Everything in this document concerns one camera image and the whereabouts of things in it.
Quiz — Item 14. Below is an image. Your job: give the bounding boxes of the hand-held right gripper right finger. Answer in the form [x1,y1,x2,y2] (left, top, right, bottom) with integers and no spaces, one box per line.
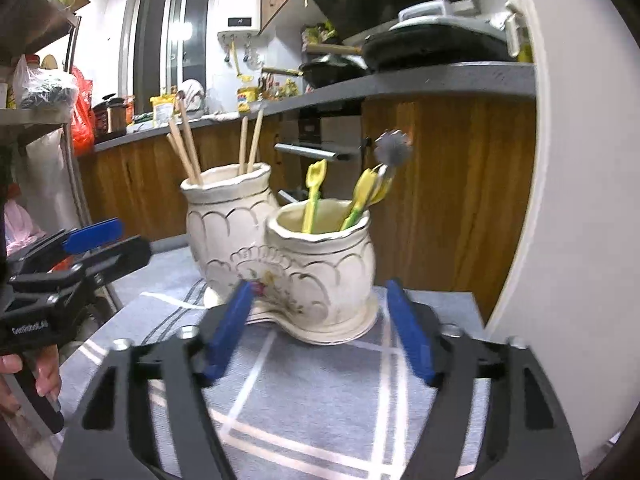
[384,279,583,480]

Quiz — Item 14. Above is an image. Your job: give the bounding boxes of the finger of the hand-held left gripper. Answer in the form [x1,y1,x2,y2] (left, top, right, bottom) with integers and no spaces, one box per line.
[7,218,125,277]
[10,236,153,294]

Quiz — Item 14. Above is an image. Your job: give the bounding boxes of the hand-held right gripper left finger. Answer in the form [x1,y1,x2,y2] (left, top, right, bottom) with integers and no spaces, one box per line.
[52,279,257,480]

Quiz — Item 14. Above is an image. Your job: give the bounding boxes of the cream ceramic utensil holder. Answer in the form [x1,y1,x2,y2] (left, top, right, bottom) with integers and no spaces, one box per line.
[180,162,378,346]

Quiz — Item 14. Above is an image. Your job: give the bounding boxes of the yellow plastic spoon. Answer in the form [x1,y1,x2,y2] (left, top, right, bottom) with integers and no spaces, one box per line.
[301,160,329,234]
[341,167,387,232]

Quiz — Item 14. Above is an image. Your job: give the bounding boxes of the silver metal fork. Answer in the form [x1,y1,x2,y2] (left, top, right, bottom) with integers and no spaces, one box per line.
[372,130,415,196]

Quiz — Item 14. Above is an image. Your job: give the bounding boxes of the person's left hand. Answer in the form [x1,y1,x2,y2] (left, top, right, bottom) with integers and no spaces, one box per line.
[0,345,64,413]

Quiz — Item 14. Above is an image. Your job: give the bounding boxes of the pink plastic bag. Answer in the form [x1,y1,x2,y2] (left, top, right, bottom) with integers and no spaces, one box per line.
[4,199,47,247]

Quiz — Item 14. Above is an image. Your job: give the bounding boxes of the red plastic bag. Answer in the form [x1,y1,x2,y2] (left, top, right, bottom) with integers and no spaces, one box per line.
[70,66,97,157]

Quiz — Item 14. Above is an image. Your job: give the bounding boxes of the dark cooking pot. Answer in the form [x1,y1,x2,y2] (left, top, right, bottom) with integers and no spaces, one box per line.
[92,94,129,137]

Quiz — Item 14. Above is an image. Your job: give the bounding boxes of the wooden kitchen cabinets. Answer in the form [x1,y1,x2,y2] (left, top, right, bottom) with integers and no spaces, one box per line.
[77,95,538,321]

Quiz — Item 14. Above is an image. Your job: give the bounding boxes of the yellow snack packet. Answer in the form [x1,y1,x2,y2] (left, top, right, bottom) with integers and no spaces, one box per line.
[150,95,176,129]

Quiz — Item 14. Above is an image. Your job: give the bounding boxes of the clear bag with dark contents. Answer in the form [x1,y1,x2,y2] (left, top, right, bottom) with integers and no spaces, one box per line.
[12,55,81,111]

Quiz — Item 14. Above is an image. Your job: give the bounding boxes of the crumpled white cloth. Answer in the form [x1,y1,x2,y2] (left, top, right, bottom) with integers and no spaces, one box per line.
[179,79,206,111]

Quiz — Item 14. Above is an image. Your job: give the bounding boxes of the kitchen window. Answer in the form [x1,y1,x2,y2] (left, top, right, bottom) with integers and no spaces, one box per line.
[120,0,214,116]

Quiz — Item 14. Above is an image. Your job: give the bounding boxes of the yellow oil bottle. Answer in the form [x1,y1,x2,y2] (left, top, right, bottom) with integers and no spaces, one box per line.
[236,76,259,114]

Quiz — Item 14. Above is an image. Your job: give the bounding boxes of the white appliance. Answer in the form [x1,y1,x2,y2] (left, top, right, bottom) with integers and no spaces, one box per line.
[482,0,640,461]

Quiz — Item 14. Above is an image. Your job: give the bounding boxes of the built-in oven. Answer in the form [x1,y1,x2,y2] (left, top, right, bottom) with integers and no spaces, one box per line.
[274,110,364,206]

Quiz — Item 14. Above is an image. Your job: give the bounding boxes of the metal shelf rack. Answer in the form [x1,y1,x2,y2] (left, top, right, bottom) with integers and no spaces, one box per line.
[0,0,121,311]

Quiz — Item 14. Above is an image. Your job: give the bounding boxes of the grey kitchen counter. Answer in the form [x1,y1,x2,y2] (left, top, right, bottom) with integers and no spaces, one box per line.
[92,62,538,153]

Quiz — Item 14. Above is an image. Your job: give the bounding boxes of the white water heater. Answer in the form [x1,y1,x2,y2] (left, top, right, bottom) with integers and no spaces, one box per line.
[216,0,262,37]

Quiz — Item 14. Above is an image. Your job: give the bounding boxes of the black wok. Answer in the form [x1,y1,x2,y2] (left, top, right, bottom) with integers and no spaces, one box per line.
[261,55,369,89]

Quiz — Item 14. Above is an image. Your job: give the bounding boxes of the black pan with lid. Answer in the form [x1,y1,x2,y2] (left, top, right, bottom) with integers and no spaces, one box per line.
[305,0,516,74]

